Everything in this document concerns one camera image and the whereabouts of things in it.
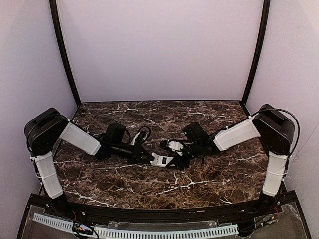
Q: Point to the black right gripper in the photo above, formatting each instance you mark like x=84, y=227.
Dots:
x=183, y=154

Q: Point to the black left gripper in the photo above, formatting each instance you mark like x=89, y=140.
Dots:
x=137, y=152

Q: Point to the white remote control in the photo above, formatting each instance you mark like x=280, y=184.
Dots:
x=162, y=161

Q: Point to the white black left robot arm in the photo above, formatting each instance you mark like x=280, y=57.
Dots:
x=45, y=133

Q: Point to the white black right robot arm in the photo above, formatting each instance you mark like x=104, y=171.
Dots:
x=275, y=130

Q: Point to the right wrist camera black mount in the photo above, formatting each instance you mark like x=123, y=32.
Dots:
x=172, y=145

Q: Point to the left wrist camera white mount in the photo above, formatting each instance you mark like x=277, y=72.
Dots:
x=141, y=136

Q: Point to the white slotted cable duct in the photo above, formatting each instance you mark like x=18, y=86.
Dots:
x=125, y=230

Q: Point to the black front rail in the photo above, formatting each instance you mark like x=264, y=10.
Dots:
x=241, y=213

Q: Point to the black corner frame post right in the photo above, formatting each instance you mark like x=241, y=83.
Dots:
x=258, y=49

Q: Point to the black corner frame post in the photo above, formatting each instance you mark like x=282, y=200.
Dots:
x=258, y=49
x=63, y=51

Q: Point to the black corner frame post left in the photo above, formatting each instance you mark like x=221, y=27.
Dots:
x=63, y=51

